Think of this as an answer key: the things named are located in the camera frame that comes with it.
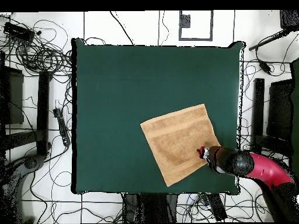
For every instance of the dark grey square plate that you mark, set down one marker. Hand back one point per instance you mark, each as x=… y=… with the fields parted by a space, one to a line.
x=185 y=21

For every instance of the dark green hanging cloth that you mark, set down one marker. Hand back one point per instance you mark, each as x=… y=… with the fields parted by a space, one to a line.
x=296 y=105

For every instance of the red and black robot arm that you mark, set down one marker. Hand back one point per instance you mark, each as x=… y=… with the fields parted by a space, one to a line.
x=257 y=168

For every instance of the black power adapter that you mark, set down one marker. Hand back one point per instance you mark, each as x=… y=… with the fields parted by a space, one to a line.
x=265 y=66

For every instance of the black network box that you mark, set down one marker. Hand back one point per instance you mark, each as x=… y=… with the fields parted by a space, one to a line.
x=18 y=31

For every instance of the black stand bar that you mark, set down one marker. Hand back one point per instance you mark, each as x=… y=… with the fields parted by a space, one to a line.
x=258 y=112
x=43 y=112

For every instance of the black flat box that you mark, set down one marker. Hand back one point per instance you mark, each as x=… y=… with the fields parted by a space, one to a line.
x=280 y=109
x=14 y=98

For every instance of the black tripod base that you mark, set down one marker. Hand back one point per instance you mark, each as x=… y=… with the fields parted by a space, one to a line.
x=30 y=162

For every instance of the grey floor tape frame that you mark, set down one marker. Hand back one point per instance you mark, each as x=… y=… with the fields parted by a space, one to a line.
x=211 y=28

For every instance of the yellow terry towel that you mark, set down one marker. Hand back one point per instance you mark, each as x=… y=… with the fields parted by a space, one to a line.
x=177 y=144

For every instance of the black speckled box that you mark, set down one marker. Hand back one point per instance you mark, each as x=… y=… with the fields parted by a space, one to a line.
x=289 y=19

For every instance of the black power strip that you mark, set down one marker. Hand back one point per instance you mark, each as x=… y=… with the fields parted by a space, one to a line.
x=217 y=207
x=62 y=126

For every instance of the black boom pole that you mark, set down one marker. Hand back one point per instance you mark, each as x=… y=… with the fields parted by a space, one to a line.
x=268 y=40

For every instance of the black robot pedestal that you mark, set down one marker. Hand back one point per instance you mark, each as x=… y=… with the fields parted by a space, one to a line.
x=149 y=207

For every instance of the dark green table cloth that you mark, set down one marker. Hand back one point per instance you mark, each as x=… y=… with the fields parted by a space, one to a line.
x=105 y=81

